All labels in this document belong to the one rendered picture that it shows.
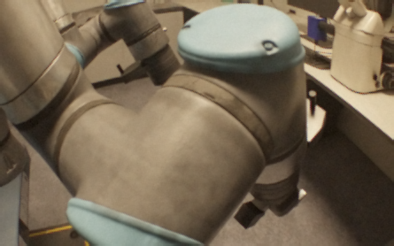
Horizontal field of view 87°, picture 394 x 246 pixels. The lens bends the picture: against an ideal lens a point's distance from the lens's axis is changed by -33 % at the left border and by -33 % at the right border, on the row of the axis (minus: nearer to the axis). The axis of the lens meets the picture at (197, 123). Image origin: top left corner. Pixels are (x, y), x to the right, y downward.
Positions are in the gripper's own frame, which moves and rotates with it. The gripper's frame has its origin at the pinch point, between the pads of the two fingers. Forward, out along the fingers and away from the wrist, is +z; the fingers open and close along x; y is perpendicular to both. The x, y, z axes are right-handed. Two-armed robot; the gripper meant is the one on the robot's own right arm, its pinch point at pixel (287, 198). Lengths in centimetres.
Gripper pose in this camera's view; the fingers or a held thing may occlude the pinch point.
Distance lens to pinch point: 50.9
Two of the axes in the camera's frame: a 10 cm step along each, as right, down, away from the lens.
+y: -7.6, 6.2, -1.9
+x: 5.7, 5.1, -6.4
